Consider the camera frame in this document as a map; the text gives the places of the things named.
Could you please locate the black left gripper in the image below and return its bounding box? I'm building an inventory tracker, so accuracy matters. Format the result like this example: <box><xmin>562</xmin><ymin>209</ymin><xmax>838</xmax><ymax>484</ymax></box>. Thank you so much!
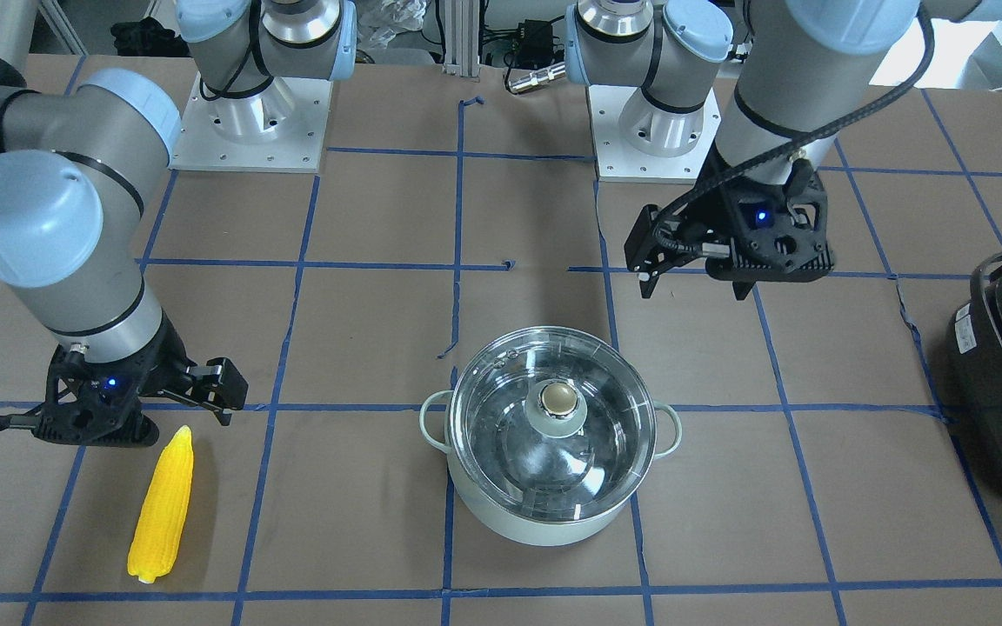
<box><xmin>624</xmin><ymin>160</ymin><xmax>836</xmax><ymax>302</ymax></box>

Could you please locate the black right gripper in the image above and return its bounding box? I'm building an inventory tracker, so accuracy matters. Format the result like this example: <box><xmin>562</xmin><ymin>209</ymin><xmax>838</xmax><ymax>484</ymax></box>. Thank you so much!
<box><xmin>33</xmin><ymin>316</ymin><xmax>248</xmax><ymax>447</ymax></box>

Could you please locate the yellow corn cob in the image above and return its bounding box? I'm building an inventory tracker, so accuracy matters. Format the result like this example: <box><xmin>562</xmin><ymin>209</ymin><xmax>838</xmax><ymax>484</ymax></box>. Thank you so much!
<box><xmin>126</xmin><ymin>425</ymin><xmax>195</xmax><ymax>585</ymax></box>

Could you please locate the glass pot lid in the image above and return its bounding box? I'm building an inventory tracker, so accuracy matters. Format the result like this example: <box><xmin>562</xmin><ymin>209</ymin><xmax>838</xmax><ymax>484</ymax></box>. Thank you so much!
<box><xmin>446</xmin><ymin>326</ymin><xmax>658</xmax><ymax>525</ymax></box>

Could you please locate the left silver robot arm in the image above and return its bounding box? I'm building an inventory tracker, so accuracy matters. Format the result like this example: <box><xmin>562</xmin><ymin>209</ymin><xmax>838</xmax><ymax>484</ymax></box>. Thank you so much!
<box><xmin>564</xmin><ymin>1</ymin><xmax>1002</xmax><ymax>300</ymax></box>

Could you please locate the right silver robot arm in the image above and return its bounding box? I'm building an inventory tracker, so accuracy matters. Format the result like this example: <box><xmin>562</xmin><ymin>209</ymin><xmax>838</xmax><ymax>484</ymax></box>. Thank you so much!
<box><xmin>0</xmin><ymin>1</ymin><xmax>357</xmax><ymax>447</ymax></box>

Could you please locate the pale green electric pot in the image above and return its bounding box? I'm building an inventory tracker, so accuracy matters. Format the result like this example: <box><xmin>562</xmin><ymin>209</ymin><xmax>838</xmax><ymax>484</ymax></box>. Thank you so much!
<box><xmin>418</xmin><ymin>326</ymin><xmax>683</xmax><ymax>548</ymax></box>

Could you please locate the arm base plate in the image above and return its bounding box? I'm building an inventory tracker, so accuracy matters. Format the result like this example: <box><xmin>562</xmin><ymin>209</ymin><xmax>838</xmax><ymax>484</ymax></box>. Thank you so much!
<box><xmin>171</xmin><ymin>77</ymin><xmax>335</xmax><ymax>173</ymax></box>
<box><xmin>587</xmin><ymin>84</ymin><xmax>721</xmax><ymax>183</ymax></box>

